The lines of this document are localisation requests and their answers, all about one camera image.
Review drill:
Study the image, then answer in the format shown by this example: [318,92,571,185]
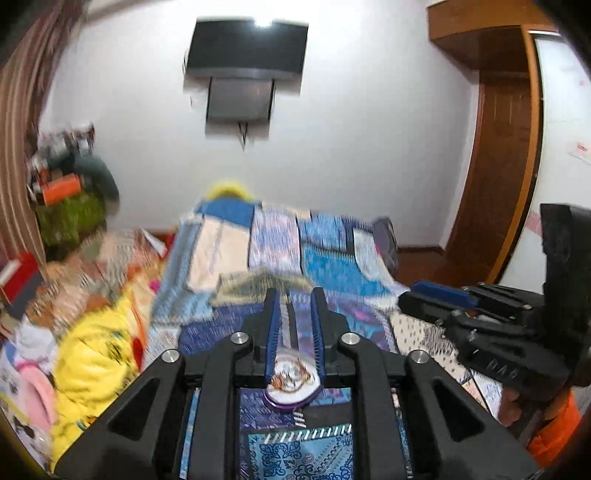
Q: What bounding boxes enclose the yellow blanket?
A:
[50,287,150,468]

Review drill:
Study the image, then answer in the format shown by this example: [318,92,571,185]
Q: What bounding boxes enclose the purple heart-shaped jewelry box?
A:
[263,348,322,411]

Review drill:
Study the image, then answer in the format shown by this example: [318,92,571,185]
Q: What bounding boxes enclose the right hand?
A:
[498,387,522,427]

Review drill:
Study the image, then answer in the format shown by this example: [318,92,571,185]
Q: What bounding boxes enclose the white sliding wardrobe door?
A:
[501,30,591,293]

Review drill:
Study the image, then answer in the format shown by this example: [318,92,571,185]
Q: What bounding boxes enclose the orange box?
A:
[41,174,83,206]

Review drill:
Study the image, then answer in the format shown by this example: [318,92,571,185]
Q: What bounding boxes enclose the striped orange quilt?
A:
[25,229,167,336]

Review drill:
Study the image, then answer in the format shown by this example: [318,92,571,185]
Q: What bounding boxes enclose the pile of clothes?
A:
[25,123,95,184]

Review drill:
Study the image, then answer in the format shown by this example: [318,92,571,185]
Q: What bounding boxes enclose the grey purple backpack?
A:
[373,217,399,276]

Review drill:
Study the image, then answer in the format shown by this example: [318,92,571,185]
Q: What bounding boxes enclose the red white box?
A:
[1,252,43,320]

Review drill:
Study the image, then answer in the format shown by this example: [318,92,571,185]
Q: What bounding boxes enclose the striped red beige curtain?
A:
[1,1,86,264]

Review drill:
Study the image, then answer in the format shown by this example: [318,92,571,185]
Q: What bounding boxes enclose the large black wall television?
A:
[186,19,308,80]

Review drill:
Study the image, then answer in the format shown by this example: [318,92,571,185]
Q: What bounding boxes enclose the red gold braided bracelet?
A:
[269,359,318,394]

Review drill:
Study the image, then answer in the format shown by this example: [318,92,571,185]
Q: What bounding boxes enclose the small black wall monitor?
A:
[206,78,274,123]

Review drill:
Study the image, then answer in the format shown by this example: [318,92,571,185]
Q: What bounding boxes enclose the dark green pillow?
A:
[73,154,120,215]

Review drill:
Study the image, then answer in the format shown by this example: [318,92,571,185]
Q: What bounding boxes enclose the blue patchwork bedspread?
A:
[143,198,501,479]

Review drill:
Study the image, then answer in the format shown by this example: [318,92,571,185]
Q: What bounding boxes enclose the yellow plastic chair top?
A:
[205,180,253,201]

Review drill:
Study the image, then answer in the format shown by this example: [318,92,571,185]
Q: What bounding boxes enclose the brown wooden overhead cabinet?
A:
[427,0,558,73]

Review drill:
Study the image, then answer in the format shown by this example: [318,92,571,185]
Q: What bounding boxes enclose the brown wooden door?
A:
[445,73,538,287]

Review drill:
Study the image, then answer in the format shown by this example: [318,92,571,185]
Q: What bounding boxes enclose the silver charm jewelry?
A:
[270,361,311,393]

